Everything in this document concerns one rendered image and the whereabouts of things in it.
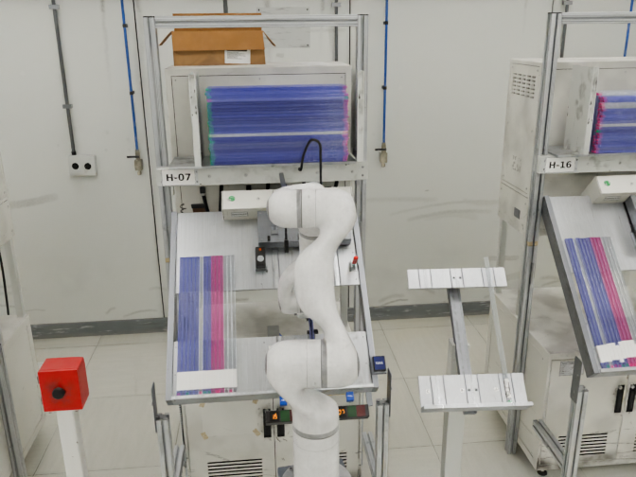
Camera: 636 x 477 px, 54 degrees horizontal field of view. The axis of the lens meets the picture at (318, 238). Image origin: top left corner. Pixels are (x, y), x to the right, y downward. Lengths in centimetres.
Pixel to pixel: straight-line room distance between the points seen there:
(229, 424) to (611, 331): 146
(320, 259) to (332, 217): 11
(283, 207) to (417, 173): 249
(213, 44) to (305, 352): 145
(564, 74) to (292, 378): 173
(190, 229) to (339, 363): 105
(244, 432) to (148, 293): 177
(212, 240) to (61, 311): 210
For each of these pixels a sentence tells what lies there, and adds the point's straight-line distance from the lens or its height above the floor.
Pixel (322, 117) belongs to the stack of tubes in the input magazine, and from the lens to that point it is 229.
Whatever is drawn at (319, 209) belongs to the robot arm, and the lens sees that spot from 156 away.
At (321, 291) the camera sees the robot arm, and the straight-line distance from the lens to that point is 154.
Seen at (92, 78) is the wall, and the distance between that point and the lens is 388.
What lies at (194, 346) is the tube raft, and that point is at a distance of 219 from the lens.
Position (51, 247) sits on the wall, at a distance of 417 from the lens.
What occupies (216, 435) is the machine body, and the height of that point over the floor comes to 35.
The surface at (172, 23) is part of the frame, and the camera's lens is 234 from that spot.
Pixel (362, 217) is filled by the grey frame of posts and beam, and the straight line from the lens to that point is 245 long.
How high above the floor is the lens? 185
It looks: 18 degrees down
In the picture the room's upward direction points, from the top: 1 degrees counter-clockwise
